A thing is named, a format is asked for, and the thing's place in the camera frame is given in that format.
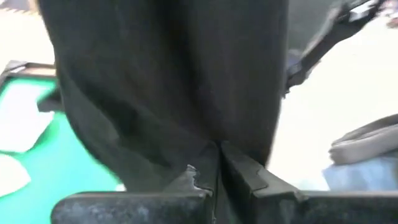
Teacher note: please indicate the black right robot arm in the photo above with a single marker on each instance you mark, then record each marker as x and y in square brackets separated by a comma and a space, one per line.
[314, 57]

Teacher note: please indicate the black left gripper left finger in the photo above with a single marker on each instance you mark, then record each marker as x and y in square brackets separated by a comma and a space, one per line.
[130, 208]

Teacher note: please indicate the clear plastic bin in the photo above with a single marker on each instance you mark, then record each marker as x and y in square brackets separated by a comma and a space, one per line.
[360, 174]

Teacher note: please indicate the dark green garment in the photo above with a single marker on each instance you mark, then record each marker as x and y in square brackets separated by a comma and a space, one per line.
[363, 146]

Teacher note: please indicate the black garment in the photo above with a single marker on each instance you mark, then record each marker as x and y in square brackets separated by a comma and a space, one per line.
[171, 77]

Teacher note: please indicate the green mat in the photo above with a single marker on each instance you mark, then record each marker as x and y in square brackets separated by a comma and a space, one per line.
[62, 174]

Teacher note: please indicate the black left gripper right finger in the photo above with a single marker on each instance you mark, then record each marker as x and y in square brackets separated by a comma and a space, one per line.
[311, 208]

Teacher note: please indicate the white shirt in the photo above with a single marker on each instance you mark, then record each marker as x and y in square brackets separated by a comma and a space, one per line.
[11, 174]

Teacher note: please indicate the white long sleeve garment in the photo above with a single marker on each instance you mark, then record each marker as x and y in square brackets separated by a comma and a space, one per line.
[21, 118]

